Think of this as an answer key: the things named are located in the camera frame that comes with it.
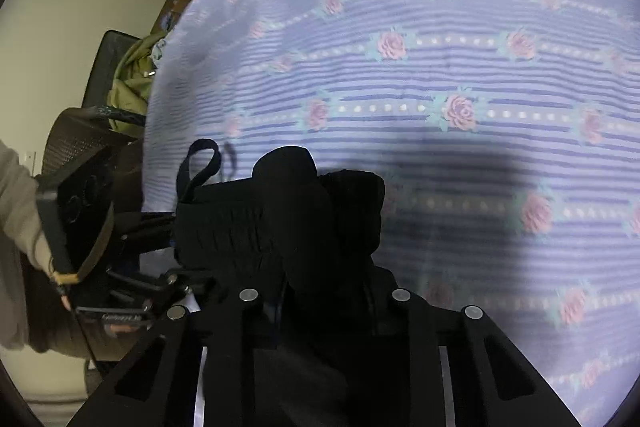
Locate person's left hand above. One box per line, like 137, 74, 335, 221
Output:
51, 267, 149, 335

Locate purple floral bed sheet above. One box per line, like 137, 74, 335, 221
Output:
143, 0, 639, 426

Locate olive green jacket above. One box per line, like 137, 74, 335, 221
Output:
107, 31, 167, 116

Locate black mesh chair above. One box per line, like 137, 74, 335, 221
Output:
41, 29, 142, 176

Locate black pants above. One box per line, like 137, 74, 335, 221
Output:
175, 146, 397, 426

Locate beige sleeve left forearm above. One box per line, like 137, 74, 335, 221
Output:
1, 143, 51, 350

